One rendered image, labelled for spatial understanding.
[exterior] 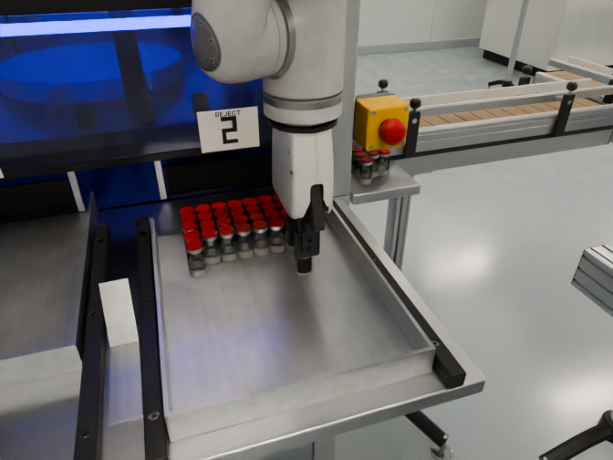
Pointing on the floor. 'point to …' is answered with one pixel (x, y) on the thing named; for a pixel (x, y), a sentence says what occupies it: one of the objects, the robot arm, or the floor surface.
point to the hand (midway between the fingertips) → (303, 235)
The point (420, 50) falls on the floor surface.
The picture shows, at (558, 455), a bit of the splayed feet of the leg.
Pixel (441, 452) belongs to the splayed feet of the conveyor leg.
